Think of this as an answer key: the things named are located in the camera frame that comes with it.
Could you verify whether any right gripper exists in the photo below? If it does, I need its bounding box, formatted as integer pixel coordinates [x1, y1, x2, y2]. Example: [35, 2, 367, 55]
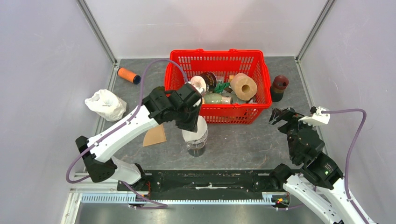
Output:
[268, 105, 318, 161]

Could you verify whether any white paper coffee filter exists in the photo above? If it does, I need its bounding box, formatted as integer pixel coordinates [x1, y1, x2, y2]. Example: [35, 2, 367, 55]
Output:
[182, 115, 208, 143]

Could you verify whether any brown paper coffee filter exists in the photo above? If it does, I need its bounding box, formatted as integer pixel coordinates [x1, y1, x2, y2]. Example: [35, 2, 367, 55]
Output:
[142, 125, 167, 147]

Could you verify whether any clear glass dripper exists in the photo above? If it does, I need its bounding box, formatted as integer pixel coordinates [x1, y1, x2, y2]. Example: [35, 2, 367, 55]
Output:
[186, 130, 208, 150]

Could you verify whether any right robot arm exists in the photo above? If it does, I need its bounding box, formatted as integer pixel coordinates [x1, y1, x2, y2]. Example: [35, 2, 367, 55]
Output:
[269, 106, 374, 224]

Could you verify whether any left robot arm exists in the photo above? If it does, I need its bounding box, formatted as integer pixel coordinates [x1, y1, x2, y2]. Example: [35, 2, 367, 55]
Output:
[76, 83, 204, 191]

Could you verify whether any green lotion bottle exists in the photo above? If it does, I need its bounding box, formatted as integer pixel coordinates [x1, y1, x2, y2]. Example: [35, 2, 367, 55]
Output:
[204, 93, 233, 105]

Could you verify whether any green crumpled wrapper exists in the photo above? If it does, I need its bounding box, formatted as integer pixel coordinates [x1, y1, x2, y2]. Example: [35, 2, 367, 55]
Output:
[213, 83, 230, 94]

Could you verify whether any red plastic shopping basket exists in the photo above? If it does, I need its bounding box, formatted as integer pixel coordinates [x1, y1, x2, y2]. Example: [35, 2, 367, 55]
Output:
[170, 49, 272, 124]

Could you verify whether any brown toilet paper roll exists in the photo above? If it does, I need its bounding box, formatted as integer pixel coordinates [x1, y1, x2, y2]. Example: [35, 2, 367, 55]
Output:
[230, 73, 257, 101]

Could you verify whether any orange cylinder with blue cap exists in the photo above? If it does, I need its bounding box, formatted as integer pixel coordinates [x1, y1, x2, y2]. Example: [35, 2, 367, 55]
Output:
[117, 68, 141, 84]

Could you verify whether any white plastic bag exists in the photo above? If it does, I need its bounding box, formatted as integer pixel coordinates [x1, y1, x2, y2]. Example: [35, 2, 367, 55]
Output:
[84, 89, 127, 122]

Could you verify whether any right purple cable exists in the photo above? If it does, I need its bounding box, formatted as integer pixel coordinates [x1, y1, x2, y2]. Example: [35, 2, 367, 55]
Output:
[321, 108, 369, 224]

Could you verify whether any purple cable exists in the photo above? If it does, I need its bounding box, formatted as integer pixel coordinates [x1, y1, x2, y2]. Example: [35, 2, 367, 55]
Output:
[321, 108, 369, 224]
[65, 58, 189, 184]

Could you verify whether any black mounting rail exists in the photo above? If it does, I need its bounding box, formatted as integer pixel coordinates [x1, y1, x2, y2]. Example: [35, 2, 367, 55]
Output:
[132, 169, 285, 200]

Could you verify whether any white cable duct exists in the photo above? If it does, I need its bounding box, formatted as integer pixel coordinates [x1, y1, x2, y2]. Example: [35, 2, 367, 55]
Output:
[81, 193, 276, 206]

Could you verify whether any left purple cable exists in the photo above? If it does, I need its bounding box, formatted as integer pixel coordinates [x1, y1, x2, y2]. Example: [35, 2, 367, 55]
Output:
[65, 58, 189, 184]

